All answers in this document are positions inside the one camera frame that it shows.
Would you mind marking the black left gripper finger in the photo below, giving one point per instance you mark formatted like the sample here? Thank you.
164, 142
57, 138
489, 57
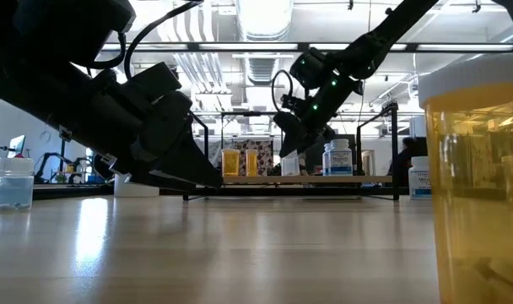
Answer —
189, 164
163, 182

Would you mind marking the small amber pill bottle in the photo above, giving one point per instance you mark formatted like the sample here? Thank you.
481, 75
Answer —
251, 164

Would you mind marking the clear plastic pill bottle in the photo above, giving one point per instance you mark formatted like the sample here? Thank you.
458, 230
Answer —
14, 186

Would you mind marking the large amber pill bottle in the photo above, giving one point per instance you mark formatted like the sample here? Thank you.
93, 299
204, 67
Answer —
480, 190

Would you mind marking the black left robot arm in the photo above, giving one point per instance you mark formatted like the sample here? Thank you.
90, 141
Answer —
50, 34

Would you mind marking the background black robot arm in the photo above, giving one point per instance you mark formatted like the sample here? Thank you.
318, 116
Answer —
39, 171

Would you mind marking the floral print panel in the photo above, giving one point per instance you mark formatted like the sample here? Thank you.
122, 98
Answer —
265, 152

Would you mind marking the snake plant in white pot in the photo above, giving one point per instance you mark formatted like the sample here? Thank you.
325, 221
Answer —
138, 192

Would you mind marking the person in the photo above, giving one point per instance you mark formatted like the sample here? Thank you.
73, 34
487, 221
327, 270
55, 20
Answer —
404, 156

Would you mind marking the computer monitor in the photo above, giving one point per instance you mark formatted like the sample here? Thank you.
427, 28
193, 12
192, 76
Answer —
16, 146

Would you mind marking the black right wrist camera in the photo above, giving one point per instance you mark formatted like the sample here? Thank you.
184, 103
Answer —
292, 101

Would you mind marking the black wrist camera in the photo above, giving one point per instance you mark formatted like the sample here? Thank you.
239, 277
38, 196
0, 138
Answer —
292, 101
155, 82

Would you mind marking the wooden shelf with black frame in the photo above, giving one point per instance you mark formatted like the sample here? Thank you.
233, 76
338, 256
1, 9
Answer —
324, 180

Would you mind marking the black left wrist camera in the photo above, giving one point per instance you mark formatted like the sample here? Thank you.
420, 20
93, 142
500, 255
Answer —
155, 82

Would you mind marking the black aluminium rig frame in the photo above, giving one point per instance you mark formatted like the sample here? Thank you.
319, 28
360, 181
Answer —
71, 192

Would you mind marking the black overhead frame bar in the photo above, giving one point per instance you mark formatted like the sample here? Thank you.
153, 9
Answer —
193, 47

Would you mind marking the silver ceiling air duct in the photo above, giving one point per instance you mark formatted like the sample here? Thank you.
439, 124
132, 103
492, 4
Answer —
262, 25

